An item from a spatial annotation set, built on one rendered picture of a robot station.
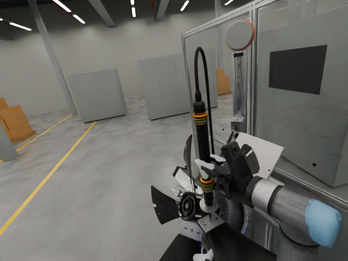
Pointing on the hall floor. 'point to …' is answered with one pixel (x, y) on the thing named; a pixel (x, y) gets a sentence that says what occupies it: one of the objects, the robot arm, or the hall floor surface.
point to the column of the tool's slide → (241, 85)
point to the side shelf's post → (269, 237)
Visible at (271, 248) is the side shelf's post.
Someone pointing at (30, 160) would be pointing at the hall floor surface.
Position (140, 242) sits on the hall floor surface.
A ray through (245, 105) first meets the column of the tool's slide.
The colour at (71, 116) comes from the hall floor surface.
